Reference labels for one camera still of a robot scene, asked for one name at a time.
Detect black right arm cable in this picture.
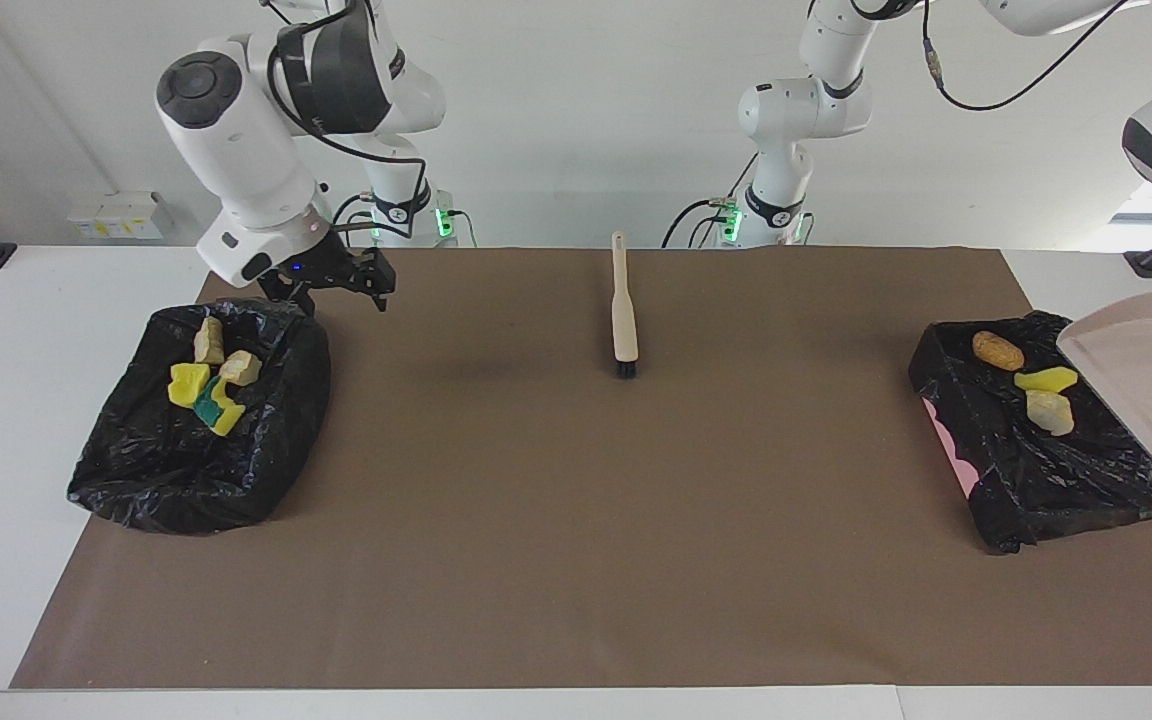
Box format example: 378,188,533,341
264,0,429,243

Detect yellow green-backed sponge piece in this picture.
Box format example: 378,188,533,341
193,375,247,438

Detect black left base cable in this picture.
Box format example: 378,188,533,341
662,155,759,249

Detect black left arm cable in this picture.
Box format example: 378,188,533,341
921,0,1137,113

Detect black right base cable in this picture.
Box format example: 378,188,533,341
329,190,382,248

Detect pink plastic bin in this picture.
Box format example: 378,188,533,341
922,398,982,498

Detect pale ridged sponge piece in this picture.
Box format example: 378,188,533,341
1024,389,1076,437

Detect black plastic trash bag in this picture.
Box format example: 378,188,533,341
908,310,1152,554
67,294,333,536

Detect brown oval sponge lump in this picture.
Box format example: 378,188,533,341
972,331,1026,371

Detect black base cable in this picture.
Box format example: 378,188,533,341
329,190,382,248
662,155,759,249

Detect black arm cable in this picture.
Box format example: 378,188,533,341
264,0,429,243
921,0,1137,113

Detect orange white striped sponge piece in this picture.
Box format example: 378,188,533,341
219,350,264,387

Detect beige hand brush black bristles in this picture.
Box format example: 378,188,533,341
610,231,640,379

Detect brown paper table mat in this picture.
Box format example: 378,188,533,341
9,246,1152,691

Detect white wall socket box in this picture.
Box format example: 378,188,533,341
67,191,165,241

